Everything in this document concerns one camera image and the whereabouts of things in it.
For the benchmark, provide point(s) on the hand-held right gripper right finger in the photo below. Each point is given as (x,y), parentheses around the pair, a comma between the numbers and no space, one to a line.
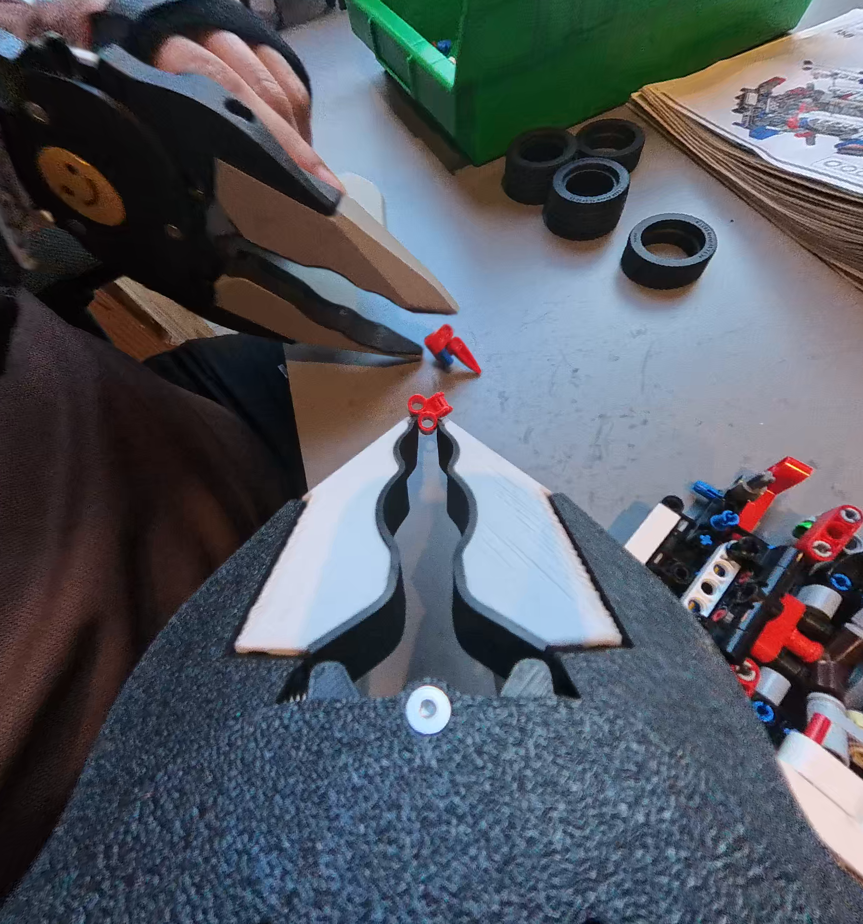
(532,570)

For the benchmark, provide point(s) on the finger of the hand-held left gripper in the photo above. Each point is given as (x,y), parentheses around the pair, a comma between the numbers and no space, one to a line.
(345,245)
(273,310)

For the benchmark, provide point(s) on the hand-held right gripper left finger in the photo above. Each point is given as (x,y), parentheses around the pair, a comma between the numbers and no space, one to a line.
(316,570)

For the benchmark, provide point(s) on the blue brick pin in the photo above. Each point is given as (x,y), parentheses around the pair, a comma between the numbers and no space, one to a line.
(442,357)

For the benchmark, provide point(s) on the red teardrop brick piece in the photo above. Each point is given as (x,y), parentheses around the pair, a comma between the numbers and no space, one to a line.
(467,357)

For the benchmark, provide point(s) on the red double brick connector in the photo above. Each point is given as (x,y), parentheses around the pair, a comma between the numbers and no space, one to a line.
(428,411)

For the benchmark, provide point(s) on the toy brick race car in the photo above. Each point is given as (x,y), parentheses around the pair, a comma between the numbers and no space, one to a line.
(778,599)

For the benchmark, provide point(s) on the person's left hand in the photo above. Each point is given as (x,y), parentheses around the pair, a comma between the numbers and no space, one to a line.
(258,79)

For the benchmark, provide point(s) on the wooden workbench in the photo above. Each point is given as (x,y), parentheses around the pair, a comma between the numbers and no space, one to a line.
(143,325)

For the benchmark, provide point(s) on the black rubber tyre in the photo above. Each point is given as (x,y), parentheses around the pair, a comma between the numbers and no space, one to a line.
(641,271)
(568,216)
(626,148)
(518,173)

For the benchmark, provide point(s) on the person's brown shirt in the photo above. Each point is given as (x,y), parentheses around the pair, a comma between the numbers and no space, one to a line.
(78,505)

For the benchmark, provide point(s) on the green plastic bin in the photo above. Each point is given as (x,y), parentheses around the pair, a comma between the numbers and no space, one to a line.
(583,72)

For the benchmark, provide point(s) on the open instruction booklet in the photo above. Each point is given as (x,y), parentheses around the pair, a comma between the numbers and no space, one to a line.
(763,180)

